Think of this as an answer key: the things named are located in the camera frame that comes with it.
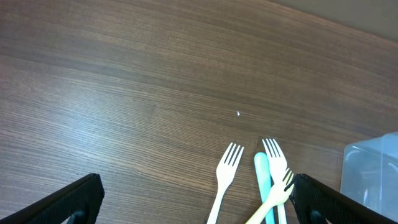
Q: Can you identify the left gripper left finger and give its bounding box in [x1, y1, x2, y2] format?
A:
[1, 173, 104, 224]

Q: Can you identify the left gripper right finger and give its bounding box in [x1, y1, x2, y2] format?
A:
[289, 174, 397, 224]

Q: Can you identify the yellow fork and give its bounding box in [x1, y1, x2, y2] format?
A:
[246, 168, 294, 224]

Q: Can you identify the white fork pile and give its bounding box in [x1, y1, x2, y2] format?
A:
[262, 138, 294, 224]

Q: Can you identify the light blue fork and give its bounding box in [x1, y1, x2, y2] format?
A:
[253, 151, 276, 224]

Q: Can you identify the clear plastic container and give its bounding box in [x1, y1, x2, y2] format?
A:
[340, 132, 398, 222]

